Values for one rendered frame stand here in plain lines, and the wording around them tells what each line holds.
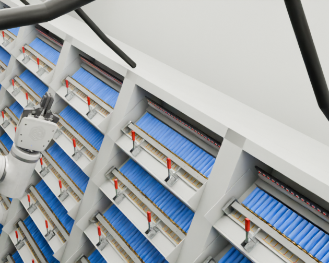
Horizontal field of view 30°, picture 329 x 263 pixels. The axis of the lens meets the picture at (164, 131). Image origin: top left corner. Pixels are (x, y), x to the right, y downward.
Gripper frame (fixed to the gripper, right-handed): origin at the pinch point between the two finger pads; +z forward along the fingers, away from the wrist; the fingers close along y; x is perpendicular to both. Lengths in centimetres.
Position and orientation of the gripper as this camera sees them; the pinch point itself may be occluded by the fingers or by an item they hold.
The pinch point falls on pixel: (47, 100)
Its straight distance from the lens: 175.2
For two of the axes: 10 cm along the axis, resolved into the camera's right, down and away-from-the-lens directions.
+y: -8.3, -2.2, -5.1
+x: -3.6, -4.9, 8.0
